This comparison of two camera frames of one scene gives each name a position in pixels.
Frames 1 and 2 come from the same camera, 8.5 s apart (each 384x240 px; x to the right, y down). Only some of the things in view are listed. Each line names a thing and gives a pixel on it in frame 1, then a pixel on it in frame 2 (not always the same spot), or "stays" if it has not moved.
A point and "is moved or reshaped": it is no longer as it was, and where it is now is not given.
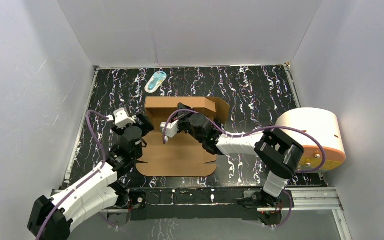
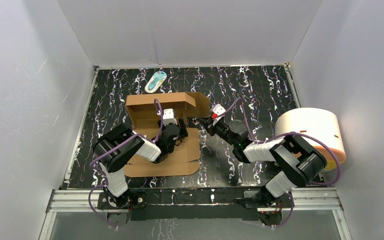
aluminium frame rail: (304, 199) stays
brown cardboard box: (183, 155) is moved or reshaped
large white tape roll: (318, 131) stays
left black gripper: (144, 122) -> (182, 129)
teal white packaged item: (155, 81) stays
